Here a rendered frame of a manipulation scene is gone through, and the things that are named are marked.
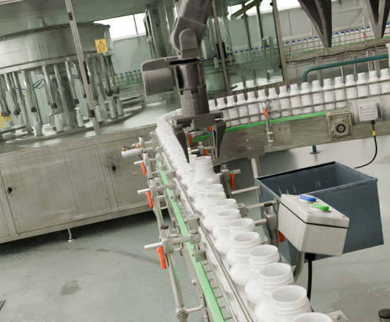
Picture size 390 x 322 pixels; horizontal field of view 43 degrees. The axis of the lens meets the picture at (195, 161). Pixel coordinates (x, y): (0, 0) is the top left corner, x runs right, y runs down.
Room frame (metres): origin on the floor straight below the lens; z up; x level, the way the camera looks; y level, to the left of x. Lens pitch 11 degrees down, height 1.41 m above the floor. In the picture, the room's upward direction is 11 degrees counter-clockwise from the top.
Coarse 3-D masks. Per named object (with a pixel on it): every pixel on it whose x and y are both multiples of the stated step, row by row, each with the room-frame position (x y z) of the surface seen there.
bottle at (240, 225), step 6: (234, 222) 0.71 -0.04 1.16; (240, 222) 0.71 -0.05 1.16; (246, 222) 0.71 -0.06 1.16; (252, 222) 0.68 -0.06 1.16; (234, 228) 0.68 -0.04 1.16; (240, 228) 0.68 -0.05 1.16; (246, 228) 0.68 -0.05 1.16; (252, 228) 0.68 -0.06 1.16; (234, 234) 0.68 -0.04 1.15; (228, 252) 0.69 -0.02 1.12; (228, 258) 0.68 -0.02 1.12; (234, 258) 0.67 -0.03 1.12; (228, 264) 0.69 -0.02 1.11
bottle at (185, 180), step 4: (192, 160) 1.23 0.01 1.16; (184, 164) 1.20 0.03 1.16; (188, 164) 1.20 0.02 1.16; (184, 168) 1.20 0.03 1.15; (188, 168) 1.20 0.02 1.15; (184, 172) 1.21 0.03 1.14; (188, 172) 1.20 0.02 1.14; (184, 176) 1.21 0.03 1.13; (188, 176) 1.20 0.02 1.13; (184, 180) 1.20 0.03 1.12; (188, 180) 1.19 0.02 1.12; (184, 184) 1.19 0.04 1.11; (184, 196) 1.21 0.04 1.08; (188, 204) 1.19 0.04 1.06; (188, 208) 1.20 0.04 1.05
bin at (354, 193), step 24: (312, 168) 1.77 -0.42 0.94; (336, 168) 1.78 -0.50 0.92; (240, 192) 1.68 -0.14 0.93; (264, 192) 1.65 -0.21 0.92; (288, 192) 1.76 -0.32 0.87; (312, 192) 1.46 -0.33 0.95; (336, 192) 1.47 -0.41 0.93; (360, 192) 1.48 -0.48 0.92; (360, 216) 1.47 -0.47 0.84; (288, 240) 1.45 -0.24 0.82; (360, 240) 1.47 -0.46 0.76
